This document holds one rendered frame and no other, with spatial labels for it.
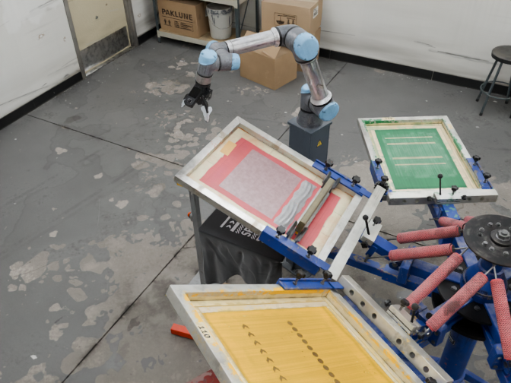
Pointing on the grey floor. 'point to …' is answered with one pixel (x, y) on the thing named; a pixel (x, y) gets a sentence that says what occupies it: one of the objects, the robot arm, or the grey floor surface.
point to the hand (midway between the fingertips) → (193, 115)
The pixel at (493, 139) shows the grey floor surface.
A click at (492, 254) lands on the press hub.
